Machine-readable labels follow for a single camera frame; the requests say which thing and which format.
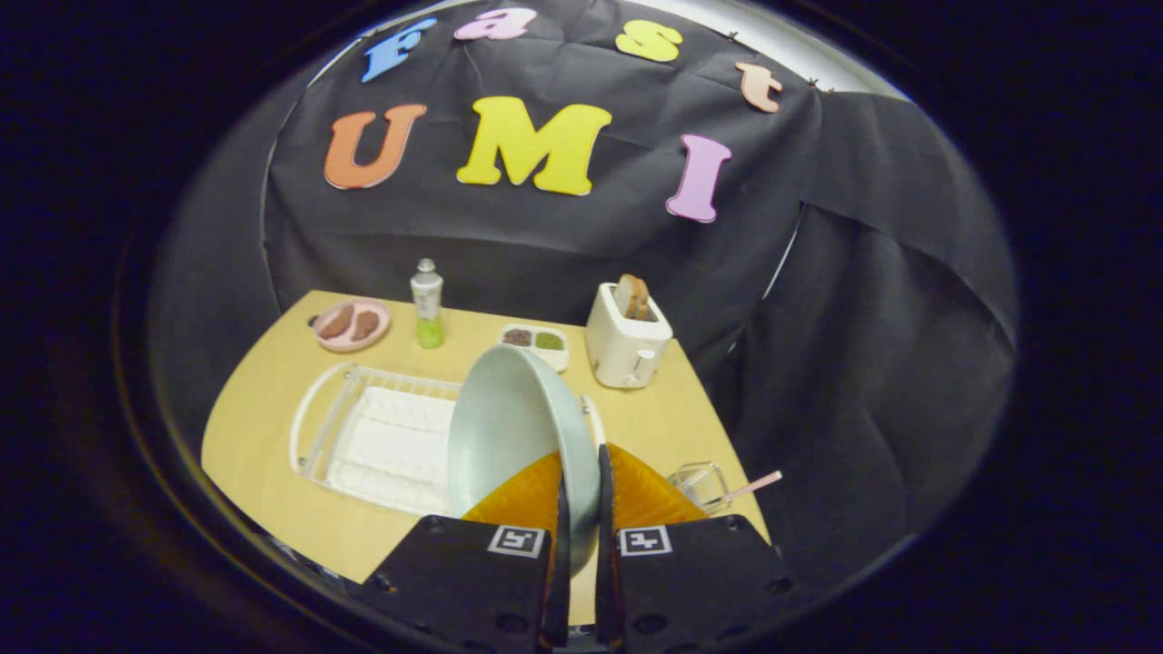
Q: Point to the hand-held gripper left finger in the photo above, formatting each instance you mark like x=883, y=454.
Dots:
x=454, y=581

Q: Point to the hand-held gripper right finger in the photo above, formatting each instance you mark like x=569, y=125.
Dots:
x=700, y=581

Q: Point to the white dish rack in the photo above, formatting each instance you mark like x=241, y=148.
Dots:
x=391, y=445

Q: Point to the pale green plate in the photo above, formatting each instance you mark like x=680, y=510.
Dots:
x=509, y=427

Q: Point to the pink dish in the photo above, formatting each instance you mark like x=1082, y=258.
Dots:
x=350, y=343

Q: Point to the white toaster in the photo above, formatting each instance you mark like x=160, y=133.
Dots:
x=622, y=350

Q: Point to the white divided condiment tray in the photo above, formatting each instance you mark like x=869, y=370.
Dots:
x=534, y=350

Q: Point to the brown sausage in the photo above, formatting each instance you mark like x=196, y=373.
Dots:
x=336, y=322
x=364, y=325

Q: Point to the clear bottle green liquid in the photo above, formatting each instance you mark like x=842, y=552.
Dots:
x=427, y=304

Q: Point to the brown bread slice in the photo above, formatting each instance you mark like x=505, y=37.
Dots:
x=633, y=295

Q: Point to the black backdrop cloth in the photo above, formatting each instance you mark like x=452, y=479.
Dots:
x=863, y=318

